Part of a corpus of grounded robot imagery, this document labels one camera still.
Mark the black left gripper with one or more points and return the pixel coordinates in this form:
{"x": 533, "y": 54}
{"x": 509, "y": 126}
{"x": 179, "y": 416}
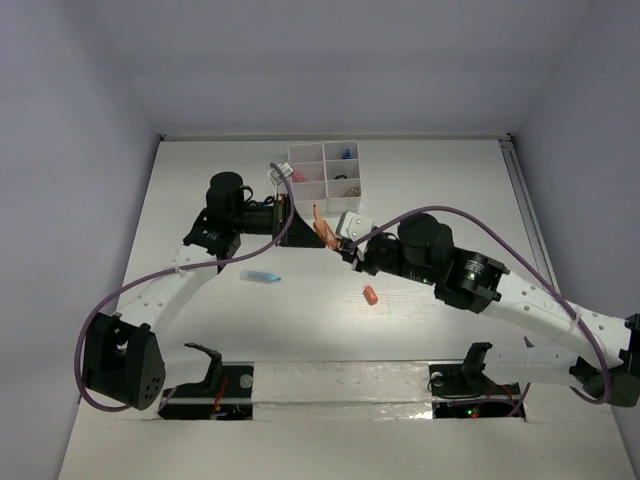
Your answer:
{"x": 300, "y": 235}

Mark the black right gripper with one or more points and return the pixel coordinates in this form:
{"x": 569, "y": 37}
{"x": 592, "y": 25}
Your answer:
{"x": 362, "y": 264}

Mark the orange highlighter pen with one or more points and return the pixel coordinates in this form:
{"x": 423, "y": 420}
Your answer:
{"x": 324, "y": 230}

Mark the pink highlighter pen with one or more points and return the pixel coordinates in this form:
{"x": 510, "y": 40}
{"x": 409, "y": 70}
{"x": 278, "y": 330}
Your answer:
{"x": 298, "y": 176}

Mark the grey eraser block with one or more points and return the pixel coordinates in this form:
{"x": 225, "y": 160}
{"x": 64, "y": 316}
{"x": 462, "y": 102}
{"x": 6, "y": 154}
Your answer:
{"x": 353, "y": 192}

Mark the blue highlighter pen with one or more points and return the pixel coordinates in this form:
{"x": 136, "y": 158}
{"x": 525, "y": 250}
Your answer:
{"x": 259, "y": 277}

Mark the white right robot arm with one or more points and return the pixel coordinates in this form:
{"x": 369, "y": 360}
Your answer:
{"x": 590, "y": 352}

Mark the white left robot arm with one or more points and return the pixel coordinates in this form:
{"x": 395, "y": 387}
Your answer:
{"x": 118, "y": 363}

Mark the orange highlighter cap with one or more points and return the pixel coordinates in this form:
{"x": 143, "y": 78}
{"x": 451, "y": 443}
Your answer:
{"x": 370, "y": 295}

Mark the white left organizer box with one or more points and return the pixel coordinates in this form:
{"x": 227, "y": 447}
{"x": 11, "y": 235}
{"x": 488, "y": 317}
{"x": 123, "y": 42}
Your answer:
{"x": 308, "y": 159}

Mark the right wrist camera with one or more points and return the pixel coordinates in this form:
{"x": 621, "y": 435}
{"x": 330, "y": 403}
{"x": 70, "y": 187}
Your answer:
{"x": 353, "y": 226}

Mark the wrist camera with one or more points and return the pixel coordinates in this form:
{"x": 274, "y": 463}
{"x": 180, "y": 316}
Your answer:
{"x": 280, "y": 173}
{"x": 353, "y": 226}

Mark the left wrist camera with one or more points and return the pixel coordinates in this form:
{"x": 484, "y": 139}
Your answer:
{"x": 280, "y": 173}

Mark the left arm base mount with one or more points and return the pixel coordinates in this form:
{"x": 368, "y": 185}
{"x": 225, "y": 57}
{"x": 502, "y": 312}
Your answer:
{"x": 224, "y": 394}

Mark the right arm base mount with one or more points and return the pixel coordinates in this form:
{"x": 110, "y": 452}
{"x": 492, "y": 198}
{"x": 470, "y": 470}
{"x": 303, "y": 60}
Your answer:
{"x": 461, "y": 390}

